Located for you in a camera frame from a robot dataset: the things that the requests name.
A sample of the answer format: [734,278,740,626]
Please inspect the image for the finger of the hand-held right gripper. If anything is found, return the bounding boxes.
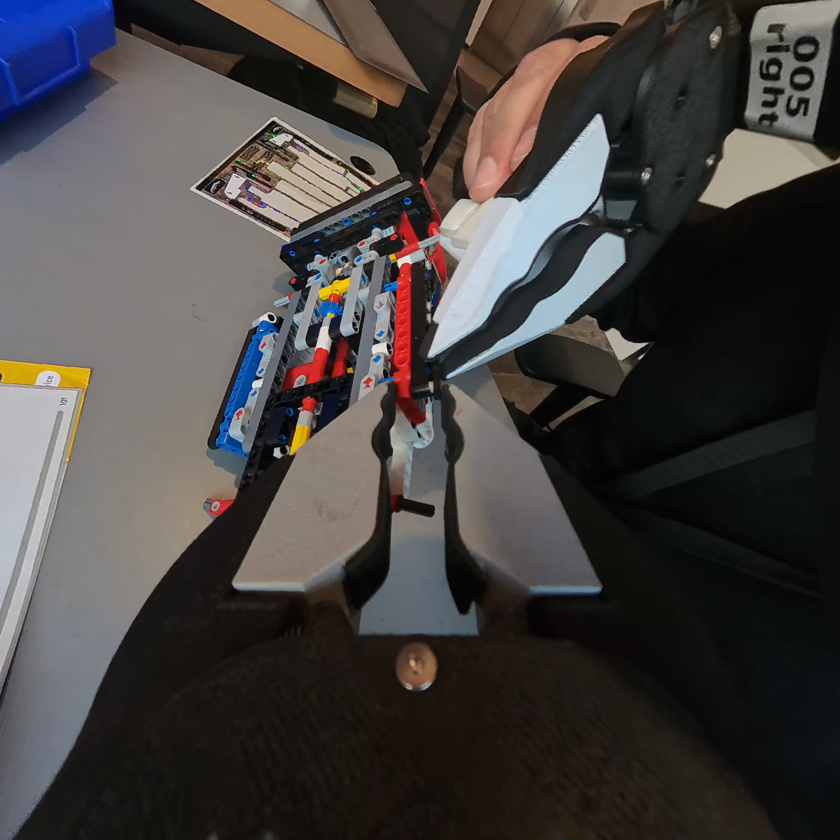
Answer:
[438,228,626,382]
[424,115,613,362]

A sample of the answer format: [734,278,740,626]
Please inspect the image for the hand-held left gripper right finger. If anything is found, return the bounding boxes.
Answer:
[440,384,602,616]

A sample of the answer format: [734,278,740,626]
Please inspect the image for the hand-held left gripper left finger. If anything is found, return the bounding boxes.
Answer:
[231,386,399,609]

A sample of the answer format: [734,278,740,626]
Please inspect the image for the toy brick race car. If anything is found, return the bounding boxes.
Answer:
[200,174,462,519]

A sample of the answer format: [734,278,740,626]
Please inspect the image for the person's right hand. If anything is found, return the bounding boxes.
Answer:
[461,34,610,202]

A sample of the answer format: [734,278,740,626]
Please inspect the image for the black chair armrest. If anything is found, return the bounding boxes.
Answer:
[515,322,631,403]

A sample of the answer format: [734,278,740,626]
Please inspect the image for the holographic sticker sheet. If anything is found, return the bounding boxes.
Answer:
[192,118,380,239]

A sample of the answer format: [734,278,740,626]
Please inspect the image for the building instruction booklet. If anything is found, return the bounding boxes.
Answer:
[0,360,91,690]

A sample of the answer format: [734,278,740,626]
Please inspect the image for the wooden table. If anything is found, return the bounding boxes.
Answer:
[197,0,427,109]

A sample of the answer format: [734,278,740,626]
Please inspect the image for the blue plastic bin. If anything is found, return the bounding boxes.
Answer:
[0,0,118,126]

